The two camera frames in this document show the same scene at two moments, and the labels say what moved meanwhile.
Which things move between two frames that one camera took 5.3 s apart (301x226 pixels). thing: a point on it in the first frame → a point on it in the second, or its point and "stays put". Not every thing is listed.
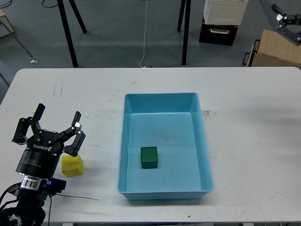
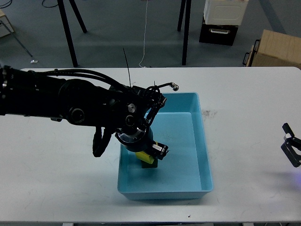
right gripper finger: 293,36 → 291,141
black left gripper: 41,157 → 138,139
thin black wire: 57,194 → 127,66
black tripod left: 61,6 stays put
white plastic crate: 224,12 stays put
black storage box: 219,34 stays put
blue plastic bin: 172,122 stays put
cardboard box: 276,50 stays put
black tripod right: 187,16 stays put
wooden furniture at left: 6,28 stays put
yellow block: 72,166 → 144,157
